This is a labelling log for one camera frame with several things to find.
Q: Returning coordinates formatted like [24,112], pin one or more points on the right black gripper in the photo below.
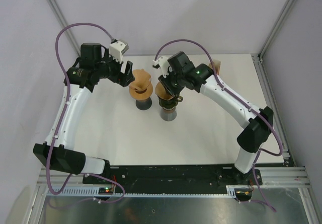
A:
[166,81]

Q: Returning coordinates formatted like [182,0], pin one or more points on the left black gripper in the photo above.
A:
[123,79]

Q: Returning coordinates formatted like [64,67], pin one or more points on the brown paper coffee filter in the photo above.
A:
[139,79]

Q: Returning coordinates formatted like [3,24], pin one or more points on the dark green glass dripper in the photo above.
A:
[170,104]

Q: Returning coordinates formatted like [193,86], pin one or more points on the wooden dripper ring holder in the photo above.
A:
[141,95]

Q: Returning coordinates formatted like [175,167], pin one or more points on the grey glass carafe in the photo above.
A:
[168,114]

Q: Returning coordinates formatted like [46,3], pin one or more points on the red-rimmed glass carafe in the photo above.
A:
[143,104]

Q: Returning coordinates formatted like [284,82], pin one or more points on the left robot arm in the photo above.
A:
[96,62]

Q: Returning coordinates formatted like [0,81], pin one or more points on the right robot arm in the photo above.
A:
[178,72]

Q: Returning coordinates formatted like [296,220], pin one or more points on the coffee filter box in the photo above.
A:
[217,65]

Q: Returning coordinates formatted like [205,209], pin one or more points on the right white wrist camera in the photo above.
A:
[162,64]

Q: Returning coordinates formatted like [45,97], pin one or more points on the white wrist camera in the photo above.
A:
[162,64]
[117,50]

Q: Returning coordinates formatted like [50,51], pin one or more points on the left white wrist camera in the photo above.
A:
[117,50]

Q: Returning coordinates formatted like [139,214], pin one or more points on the grey slotted cable duct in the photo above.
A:
[95,192]

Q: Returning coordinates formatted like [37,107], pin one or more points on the aluminium frame rail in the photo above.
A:
[220,174]

